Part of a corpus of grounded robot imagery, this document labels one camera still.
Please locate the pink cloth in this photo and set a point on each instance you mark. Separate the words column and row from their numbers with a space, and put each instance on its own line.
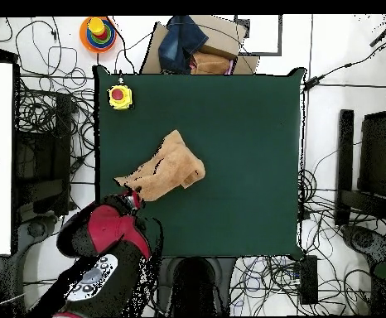
column 232, row 68

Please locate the long black flat bar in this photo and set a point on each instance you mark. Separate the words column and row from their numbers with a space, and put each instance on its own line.
column 344, row 165

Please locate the black round foot knob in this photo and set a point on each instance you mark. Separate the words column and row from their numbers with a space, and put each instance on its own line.
column 36, row 228
column 363, row 239

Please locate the grey stand base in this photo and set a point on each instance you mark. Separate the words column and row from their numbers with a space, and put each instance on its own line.
column 30, row 245

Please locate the dark stand base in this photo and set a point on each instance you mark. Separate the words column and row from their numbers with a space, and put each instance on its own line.
column 375, row 248

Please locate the light brown folded cloth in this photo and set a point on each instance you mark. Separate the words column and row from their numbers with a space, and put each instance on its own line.
column 209, row 64

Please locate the black power adapter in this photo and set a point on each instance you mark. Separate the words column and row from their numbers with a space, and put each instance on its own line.
column 313, row 82

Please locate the yellow emergency stop button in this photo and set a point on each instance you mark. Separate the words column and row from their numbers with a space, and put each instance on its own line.
column 120, row 96

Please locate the blue denim jeans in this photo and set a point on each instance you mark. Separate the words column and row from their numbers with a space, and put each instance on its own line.
column 179, row 43

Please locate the dark green tablecloth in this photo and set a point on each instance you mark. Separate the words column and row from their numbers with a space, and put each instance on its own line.
column 246, row 149

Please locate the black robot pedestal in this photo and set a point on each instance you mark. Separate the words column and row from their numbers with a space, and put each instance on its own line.
column 194, row 285

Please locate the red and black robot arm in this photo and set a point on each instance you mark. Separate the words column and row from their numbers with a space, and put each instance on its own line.
column 107, row 228

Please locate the black power strip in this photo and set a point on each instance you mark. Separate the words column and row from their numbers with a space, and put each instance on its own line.
column 309, row 280

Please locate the brown cardboard box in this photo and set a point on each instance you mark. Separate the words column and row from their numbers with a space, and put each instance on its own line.
column 219, row 36

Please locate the tan terry towel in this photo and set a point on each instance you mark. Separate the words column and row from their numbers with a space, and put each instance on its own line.
column 169, row 169

